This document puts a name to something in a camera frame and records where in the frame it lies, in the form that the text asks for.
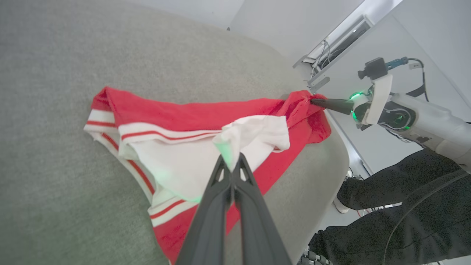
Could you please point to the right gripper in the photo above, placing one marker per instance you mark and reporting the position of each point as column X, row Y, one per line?
column 379, row 99

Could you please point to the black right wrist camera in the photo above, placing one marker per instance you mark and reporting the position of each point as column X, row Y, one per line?
column 373, row 68

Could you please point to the grey metal bracket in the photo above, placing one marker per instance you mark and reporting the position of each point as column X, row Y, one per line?
column 319, row 84

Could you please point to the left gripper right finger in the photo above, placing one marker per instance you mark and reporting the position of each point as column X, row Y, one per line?
column 257, row 228

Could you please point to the grey fabric sofa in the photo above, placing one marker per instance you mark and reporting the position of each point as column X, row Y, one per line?
column 55, row 110

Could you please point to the teal right camera connector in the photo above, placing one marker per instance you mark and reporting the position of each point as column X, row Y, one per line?
column 396, row 62

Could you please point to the black keyboard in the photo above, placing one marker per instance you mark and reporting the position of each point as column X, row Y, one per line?
column 312, row 257

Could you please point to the person's black trousers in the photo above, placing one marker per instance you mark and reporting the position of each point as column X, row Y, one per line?
column 404, row 228

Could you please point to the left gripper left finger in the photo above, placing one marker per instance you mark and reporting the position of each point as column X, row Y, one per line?
column 208, row 228

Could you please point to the red basketball jersey white sleeves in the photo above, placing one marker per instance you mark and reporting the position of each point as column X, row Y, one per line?
column 176, row 114

